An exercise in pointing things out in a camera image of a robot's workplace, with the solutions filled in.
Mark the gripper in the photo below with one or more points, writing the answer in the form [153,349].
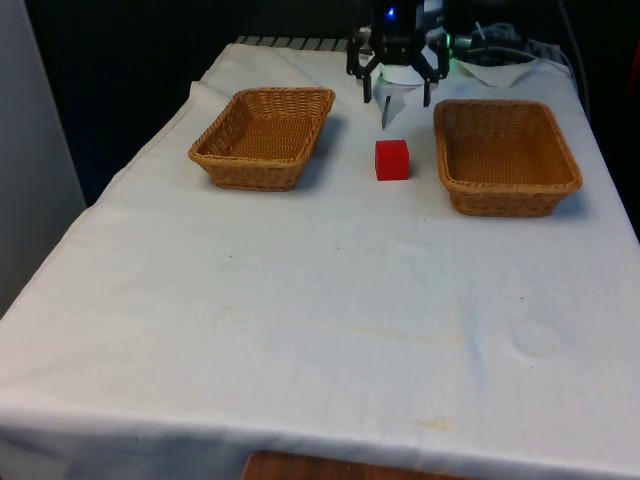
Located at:
[397,30]

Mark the red cube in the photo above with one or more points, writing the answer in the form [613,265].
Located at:
[392,160]

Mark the wicker basket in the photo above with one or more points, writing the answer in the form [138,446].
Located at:
[265,135]
[505,155]

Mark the pale grey cabinet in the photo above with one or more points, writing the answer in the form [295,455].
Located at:
[30,150]

